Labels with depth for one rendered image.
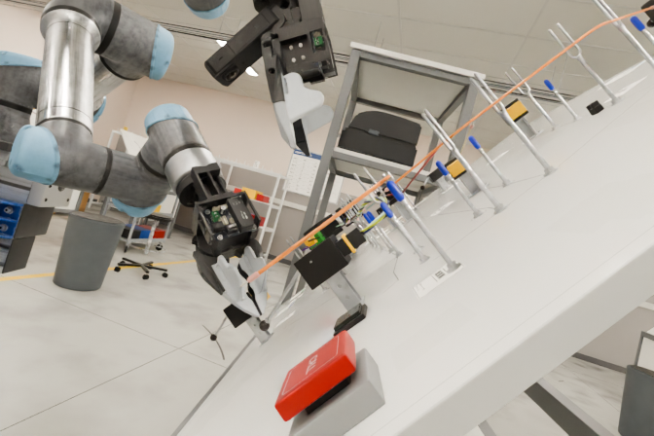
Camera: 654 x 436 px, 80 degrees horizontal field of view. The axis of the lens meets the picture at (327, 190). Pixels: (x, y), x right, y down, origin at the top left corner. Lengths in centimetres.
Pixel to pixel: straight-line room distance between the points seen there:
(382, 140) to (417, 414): 137
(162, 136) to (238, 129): 848
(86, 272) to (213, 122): 605
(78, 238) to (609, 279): 388
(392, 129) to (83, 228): 300
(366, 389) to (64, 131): 56
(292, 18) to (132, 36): 49
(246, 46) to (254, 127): 845
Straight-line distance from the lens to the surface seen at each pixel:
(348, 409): 24
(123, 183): 68
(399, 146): 154
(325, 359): 25
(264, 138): 881
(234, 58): 53
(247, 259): 56
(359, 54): 155
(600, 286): 22
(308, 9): 53
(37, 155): 65
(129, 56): 97
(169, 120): 65
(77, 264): 400
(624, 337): 881
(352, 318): 43
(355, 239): 48
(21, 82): 131
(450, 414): 21
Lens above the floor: 120
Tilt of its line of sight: 4 degrees up
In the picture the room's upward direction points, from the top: 16 degrees clockwise
